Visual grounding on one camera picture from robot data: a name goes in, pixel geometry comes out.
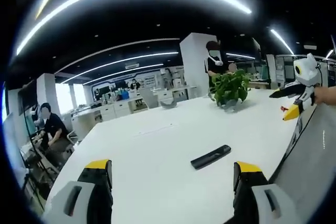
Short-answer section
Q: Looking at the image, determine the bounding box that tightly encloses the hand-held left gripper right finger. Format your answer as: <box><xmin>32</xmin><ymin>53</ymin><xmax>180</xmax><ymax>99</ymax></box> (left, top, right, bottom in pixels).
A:
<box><xmin>228</xmin><ymin>161</ymin><xmax>299</xmax><ymax>224</ymax></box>

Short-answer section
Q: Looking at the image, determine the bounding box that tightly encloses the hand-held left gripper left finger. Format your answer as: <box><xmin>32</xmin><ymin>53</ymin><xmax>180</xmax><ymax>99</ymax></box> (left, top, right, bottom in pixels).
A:
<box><xmin>48</xmin><ymin>158</ymin><xmax>113</xmax><ymax>224</ymax></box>

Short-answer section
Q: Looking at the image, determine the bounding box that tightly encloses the black remote control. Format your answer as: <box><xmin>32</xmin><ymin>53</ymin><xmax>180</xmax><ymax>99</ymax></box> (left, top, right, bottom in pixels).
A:
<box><xmin>191</xmin><ymin>144</ymin><xmax>232</xmax><ymax>169</ymax></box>

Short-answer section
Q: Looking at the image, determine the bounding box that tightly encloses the person's right hand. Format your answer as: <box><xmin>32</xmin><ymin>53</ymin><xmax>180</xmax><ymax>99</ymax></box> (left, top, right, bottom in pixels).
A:
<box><xmin>314</xmin><ymin>85</ymin><xmax>336</xmax><ymax>105</ymax></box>

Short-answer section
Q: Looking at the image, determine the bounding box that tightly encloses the green leafy plant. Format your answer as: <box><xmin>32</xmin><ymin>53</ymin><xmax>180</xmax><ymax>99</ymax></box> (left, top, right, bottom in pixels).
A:
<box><xmin>209</xmin><ymin>69</ymin><xmax>251</xmax><ymax>105</ymax></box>

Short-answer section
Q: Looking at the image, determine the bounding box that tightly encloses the grey plant pot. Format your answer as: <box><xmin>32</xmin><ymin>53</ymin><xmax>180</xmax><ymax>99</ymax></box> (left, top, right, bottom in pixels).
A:
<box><xmin>222</xmin><ymin>100</ymin><xmax>241</xmax><ymax>112</ymax></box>

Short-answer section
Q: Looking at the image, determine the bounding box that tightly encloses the grey office chair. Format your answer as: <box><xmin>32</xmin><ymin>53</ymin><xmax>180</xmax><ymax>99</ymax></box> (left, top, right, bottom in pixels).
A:
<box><xmin>61</xmin><ymin>129</ymin><xmax>79</xmax><ymax>154</ymax></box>

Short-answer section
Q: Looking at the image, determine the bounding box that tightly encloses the white square pillar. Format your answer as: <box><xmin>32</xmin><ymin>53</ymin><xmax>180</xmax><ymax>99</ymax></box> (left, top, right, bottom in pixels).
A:
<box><xmin>180</xmin><ymin>32</ymin><xmax>218</xmax><ymax>100</ymax></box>

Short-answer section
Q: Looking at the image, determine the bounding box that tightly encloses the white low cabinet row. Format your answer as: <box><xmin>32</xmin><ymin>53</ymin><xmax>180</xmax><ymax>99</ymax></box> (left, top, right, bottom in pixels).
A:
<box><xmin>70</xmin><ymin>86</ymin><xmax>197</xmax><ymax>135</ymax></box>

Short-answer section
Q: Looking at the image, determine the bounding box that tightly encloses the black monitor on stand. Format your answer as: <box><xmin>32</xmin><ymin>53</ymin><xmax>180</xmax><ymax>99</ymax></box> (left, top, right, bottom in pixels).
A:
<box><xmin>17</xmin><ymin>80</ymin><xmax>39</xmax><ymax>116</ymax></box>

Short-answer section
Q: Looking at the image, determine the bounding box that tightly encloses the grey curved object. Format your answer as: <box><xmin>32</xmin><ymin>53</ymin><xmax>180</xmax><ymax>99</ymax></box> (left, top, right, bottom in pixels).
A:
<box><xmin>160</xmin><ymin>99</ymin><xmax>178</xmax><ymax>110</ymax></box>

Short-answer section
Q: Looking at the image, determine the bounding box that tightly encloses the pale chair back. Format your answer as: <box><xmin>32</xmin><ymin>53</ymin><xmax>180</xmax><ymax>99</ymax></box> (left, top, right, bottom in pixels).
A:
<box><xmin>139</xmin><ymin>87</ymin><xmax>160</xmax><ymax>109</ymax></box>

